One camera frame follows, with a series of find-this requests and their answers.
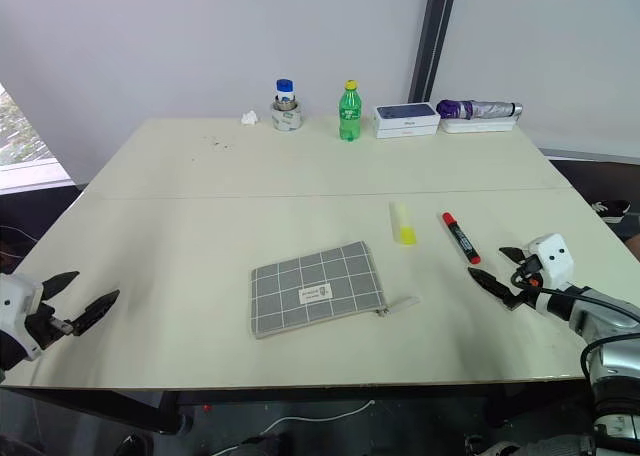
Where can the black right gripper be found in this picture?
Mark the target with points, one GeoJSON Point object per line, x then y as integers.
{"type": "Point", "coordinates": [527, 296]}

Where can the printed tape roll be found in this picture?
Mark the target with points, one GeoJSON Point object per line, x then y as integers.
{"type": "Point", "coordinates": [287, 120]}

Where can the white bottle with blue cap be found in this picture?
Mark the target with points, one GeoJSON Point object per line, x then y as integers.
{"type": "Point", "coordinates": [284, 92]}

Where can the green plastic soda bottle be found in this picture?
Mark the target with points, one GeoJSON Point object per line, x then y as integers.
{"type": "Point", "coordinates": [349, 113]}

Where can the yellow highlighter pen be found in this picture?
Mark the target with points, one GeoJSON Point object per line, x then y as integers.
{"type": "Point", "coordinates": [404, 226]}

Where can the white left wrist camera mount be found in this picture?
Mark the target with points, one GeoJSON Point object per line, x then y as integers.
{"type": "Point", "coordinates": [15, 301]}

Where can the purple and silver folded umbrella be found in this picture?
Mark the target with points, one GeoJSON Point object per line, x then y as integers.
{"type": "Point", "coordinates": [475, 109]}

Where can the crumpled white tissue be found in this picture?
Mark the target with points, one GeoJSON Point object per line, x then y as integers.
{"type": "Point", "coordinates": [250, 118]}

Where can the black and white shoe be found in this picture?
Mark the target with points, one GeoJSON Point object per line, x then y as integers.
{"type": "Point", "coordinates": [611, 210]}

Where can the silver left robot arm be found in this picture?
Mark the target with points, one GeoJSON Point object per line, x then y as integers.
{"type": "Point", "coordinates": [7, 351]}

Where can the red capped marker pen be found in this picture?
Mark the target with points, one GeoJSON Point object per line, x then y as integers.
{"type": "Point", "coordinates": [461, 237]}

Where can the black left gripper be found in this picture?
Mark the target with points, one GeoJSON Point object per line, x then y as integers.
{"type": "Point", "coordinates": [42, 328]}

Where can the dark window frame pillar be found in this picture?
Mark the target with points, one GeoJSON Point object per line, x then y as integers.
{"type": "Point", "coordinates": [431, 36]}

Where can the white box with blue lid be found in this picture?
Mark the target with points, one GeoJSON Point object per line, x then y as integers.
{"type": "Point", "coordinates": [406, 118]}

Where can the window with white sill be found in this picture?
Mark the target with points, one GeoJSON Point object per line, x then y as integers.
{"type": "Point", "coordinates": [25, 141]}

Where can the grey checked pouch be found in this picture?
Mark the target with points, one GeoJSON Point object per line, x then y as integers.
{"type": "Point", "coordinates": [315, 288]}

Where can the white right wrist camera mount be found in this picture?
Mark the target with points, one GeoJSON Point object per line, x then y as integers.
{"type": "Point", "coordinates": [552, 258]}

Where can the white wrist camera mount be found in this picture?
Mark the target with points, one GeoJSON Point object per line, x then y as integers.
{"type": "Point", "coordinates": [552, 258]}
{"type": "Point", "coordinates": [15, 301]}

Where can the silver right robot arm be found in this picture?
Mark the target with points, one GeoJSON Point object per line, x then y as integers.
{"type": "Point", "coordinates": [602, 316]}

